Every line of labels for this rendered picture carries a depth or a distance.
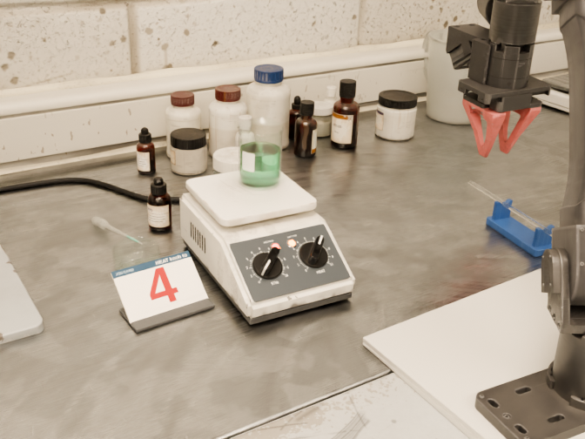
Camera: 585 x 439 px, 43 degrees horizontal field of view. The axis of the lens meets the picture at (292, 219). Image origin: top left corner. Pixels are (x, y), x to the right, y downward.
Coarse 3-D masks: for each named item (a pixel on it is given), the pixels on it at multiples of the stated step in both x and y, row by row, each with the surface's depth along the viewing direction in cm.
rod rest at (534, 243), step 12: (492, 216) 99; (504, 216) 99; (504, 228) 96; (516, 228) 96; (528, 228) 97; (540, 228) 91; (516, 240) 94; (528, 240) 94; (540, 240) 92; (528, 252) 92; (540, 252) 92
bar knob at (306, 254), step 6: (318, 240) 79; (324, 240) 80; (306, 246) 80; (312, 246) 81; (318, 246) 79; (300, 252) 80; (306, 252) 80; (312, 252) 78; (318, 252) 79; (324, 252) 81; (300, 258) 80; (306, 258) 79; (312, 258) 78; (318, 258) 78; (324, 258) 80; (306, 264) 79; (312, 264) 79; (318, 264) 79; (324, 264) 80
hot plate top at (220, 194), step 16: (208, 176) 88; (224, 176) 89; (192, 192) 85; (208, 192) 84; (224, 192) 84; (240, 192) 85; (256, 192) 85; (272, 192) 85; (288, 192) 85; (304, 192) 85; (208, 208) 81; (224, 208) 81; (240, 208) 81; (256, 208) 81; (272, 208) 81; (288, 208) 82; (304, 208) 82; (224, 224) 79; (240, 224) 79
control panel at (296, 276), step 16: (320, 224) 83; (256, 240) 79; (272, 240) 80; (288, 240) 80; (304, 240) 81; (240, 256) 78; (288, 256) 79; (336, 256) 81; (288, 272) 78; (304, 272) 79; (320, 272) 79; (336, 272) 80; (256, 288) 76; (272, 288) 76; (288, 288) 77; (304, 288) 78
